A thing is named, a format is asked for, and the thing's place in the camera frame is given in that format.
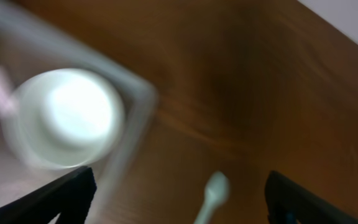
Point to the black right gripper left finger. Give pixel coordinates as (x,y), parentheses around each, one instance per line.
(68,198)

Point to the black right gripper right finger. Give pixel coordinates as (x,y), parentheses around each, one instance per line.
(288,202)

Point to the mint green plastic spoon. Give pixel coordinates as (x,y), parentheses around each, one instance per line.
(216,193)

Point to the white bowl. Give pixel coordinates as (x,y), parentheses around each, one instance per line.
(65,118)

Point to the clear plastic container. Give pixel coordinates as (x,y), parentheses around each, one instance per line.
(29,47)

